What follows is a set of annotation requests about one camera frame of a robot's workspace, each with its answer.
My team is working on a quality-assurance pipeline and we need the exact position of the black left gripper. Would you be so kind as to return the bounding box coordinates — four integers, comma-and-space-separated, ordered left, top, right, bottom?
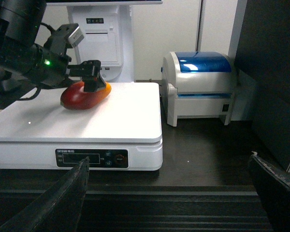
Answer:
32, 33, 106, 92

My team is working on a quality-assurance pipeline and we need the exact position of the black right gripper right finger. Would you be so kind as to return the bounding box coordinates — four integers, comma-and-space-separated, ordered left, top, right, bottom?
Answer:
248, 151, 290, 232

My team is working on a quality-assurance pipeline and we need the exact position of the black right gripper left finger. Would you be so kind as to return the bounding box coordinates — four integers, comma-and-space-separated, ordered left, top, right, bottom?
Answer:
0, 157, 89, 232

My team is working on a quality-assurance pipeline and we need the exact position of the dark red mango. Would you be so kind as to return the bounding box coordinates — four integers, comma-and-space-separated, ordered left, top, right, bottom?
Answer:
60, 81, 112, 110

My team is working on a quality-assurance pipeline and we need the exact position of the white checkout scale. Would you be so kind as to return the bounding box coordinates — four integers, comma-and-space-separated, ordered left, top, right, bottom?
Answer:
0, 82, 163, 171

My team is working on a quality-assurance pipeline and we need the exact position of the white POS terminal stand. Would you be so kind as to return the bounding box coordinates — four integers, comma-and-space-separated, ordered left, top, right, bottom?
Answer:
47, 0, 162, 82

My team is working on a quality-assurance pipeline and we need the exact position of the white blue label printer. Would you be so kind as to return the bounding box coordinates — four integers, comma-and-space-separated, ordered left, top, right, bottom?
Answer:
161, 52, 236, 127

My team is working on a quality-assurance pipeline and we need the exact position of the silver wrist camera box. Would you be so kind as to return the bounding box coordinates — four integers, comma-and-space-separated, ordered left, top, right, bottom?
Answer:
56, 23, 84, 48

